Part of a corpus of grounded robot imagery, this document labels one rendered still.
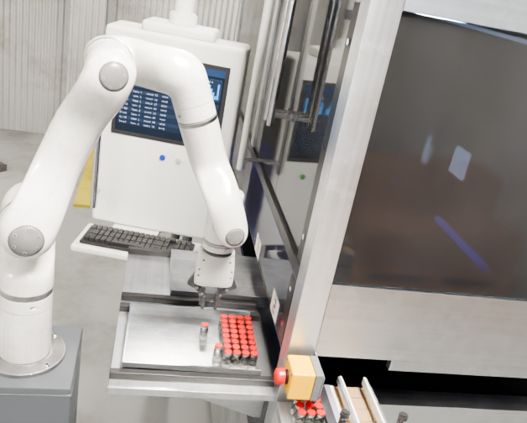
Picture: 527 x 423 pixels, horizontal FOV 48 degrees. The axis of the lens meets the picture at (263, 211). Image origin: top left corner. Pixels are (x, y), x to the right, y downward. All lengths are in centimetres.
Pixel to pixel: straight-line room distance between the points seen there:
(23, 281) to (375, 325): 80
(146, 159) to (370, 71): 125
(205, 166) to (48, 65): 455
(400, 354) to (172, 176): 115
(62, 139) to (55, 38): 450
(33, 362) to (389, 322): 85
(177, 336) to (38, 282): 42
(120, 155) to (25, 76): 367
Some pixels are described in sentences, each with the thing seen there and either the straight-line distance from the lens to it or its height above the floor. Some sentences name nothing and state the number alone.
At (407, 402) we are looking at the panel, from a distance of 163.
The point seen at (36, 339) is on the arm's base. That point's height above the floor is 94.
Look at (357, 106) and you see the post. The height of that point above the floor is 161.
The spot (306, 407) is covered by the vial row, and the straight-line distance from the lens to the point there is 143.
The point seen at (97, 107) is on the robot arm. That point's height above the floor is 152.
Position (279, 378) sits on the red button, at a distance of 136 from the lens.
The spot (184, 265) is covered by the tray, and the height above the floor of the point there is 88.
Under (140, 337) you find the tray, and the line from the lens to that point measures 162.
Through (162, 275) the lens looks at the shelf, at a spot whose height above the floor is 88.
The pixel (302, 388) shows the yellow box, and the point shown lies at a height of 99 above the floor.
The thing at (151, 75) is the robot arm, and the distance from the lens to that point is 131.
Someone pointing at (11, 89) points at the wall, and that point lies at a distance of 594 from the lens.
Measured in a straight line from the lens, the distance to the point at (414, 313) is 144.
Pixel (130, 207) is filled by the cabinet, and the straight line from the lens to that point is 234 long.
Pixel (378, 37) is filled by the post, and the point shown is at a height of 175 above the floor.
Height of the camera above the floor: 184
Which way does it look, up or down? 23 degrees down
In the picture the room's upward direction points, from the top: 11 degrees clockwise
